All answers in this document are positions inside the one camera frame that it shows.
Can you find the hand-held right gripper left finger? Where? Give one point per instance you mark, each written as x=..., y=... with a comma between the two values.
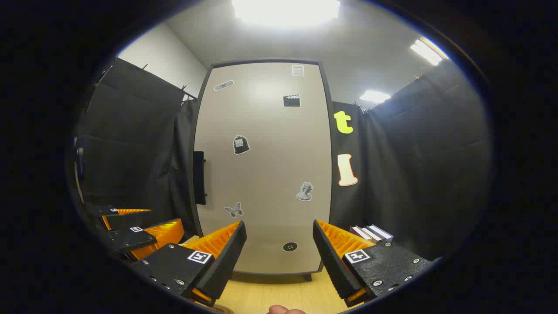
x=226, y=257

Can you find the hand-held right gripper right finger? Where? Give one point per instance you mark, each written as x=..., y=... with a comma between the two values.
x=333, y=261

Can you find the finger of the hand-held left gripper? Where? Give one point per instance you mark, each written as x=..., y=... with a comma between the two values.
x=128, y=220
x=130, y=239

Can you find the round wooden coaster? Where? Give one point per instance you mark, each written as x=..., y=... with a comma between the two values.
x=223, y=310

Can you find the grey cabinet door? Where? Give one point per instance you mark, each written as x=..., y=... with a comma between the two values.
x=266, y=165

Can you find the pink purple book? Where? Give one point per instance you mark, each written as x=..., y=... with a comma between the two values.
x=357, y=231

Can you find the grey black book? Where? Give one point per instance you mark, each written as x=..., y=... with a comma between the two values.
x=370, y=234

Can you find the blue grey book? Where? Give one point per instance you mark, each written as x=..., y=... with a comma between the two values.
x=381, y=231

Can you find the black backdrop cloth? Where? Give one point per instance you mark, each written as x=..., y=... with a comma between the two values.
x=414, y=174

